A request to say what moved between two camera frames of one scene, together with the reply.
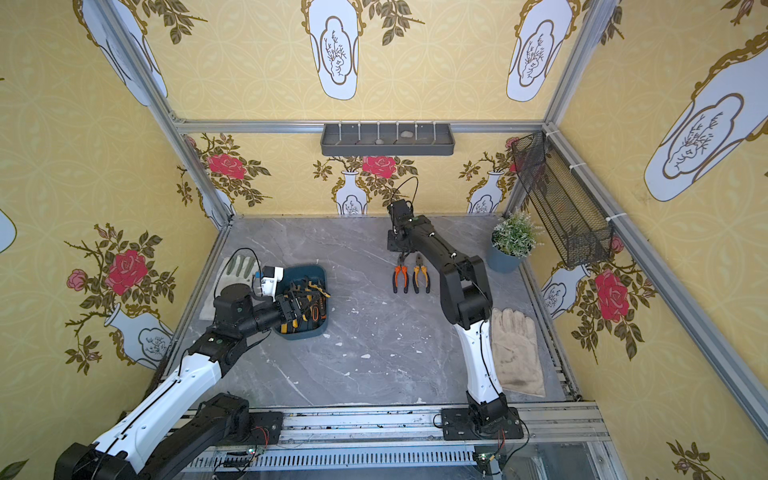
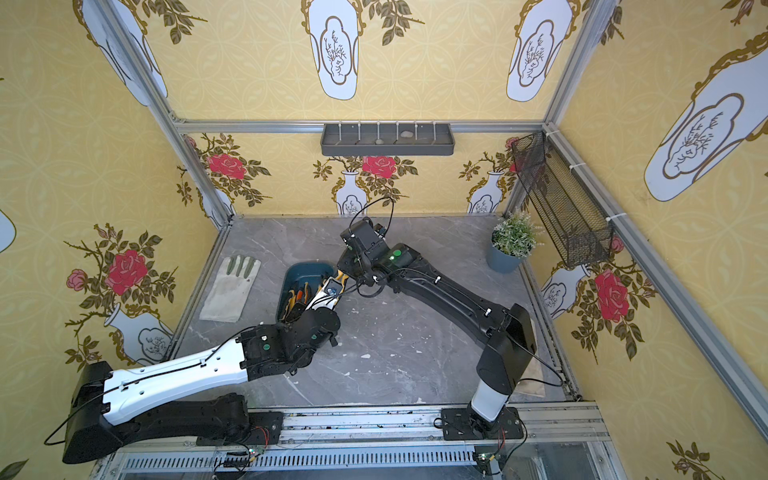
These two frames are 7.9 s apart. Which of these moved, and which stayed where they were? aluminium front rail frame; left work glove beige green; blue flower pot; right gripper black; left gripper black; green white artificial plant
Moved: left gripper black; right gripper black
Stayed: blue flower pot; left work glove beige green; aluminium front rail frame; green white artificial plant
